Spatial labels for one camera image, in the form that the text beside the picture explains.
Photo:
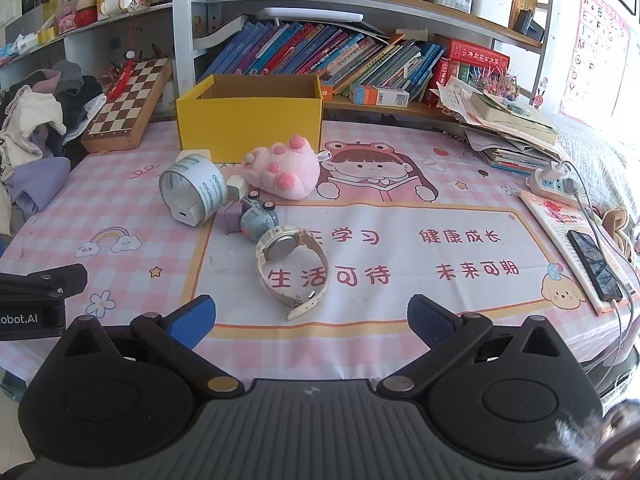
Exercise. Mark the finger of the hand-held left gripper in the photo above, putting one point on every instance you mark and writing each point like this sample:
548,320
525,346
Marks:
55,280

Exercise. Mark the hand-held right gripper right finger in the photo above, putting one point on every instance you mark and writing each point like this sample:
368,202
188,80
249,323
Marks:
425,317

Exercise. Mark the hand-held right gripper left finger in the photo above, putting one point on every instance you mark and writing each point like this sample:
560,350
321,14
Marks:
197,317

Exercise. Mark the white usb charger block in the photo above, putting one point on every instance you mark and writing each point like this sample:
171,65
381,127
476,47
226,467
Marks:
182,212

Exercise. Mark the grey toy car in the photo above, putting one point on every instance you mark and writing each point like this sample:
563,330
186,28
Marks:
255,222

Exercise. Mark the small white plug charger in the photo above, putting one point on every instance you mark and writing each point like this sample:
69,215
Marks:
236,186

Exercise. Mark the pink plush paw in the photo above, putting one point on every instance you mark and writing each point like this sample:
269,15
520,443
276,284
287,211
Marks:
280,170

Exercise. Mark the yellow cardboard box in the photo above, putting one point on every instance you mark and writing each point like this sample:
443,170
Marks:
250,125

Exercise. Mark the pink checked desktop mat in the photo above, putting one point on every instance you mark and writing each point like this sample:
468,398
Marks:
400,285

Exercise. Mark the lilac garment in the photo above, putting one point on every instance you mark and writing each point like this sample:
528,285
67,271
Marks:
42,182

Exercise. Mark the cream wrist watch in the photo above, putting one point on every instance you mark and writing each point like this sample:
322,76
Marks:
277,247

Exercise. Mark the clear tape roll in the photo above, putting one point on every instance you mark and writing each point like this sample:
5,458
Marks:
212,185

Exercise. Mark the red white booklet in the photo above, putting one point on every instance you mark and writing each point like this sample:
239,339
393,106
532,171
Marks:
547,217

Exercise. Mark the cream garment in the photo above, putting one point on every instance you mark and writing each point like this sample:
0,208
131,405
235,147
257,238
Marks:
30,120

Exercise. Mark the black smartphone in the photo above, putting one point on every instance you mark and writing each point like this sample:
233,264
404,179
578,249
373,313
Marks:
595,265

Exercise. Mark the white power strip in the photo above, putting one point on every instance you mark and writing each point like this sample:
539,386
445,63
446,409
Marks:
550,189

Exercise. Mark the dark garment pile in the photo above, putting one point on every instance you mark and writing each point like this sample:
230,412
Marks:
80,95

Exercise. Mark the wooden folding chessboard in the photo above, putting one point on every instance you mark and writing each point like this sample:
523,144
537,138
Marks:
130,105

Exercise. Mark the stack of papers and books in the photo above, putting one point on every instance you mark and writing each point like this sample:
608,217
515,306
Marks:
505,127

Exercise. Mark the red tassel charm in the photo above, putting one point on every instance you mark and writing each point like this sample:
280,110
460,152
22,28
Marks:
122,77

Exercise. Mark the beige cloth bag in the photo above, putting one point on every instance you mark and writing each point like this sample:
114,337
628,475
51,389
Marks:
620,230

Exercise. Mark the orange white small carton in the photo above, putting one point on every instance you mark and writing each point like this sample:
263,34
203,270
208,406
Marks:
377,95

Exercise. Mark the grey checked blanket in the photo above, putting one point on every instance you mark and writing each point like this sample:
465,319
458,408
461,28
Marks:
600,160

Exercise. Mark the pink dried flower bunch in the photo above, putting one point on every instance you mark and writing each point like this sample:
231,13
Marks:
492,84

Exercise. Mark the small yellow box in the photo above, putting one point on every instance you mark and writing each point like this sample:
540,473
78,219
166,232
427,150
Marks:
48,34

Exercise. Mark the dark brown sticks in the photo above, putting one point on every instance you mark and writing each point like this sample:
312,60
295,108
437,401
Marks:
150,52

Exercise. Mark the pink printed box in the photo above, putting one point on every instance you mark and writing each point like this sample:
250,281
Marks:
67,22

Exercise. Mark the red round figurine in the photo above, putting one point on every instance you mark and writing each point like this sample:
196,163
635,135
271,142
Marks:
86,12

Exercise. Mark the red thick dictionary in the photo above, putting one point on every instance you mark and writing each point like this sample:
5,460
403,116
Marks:
475,52

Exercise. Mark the white shelf unit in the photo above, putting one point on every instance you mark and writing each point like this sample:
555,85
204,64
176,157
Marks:
182,25

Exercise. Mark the row of blue children's books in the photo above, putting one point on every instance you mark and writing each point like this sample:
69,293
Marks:
300,50

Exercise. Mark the white pen holder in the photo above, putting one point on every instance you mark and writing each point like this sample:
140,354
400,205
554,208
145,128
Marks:
492,5

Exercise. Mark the white desk lamp bar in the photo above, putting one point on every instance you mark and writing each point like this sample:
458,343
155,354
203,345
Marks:
310,15

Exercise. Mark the alphabet wall poster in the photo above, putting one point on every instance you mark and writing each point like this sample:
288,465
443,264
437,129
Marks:
597,55

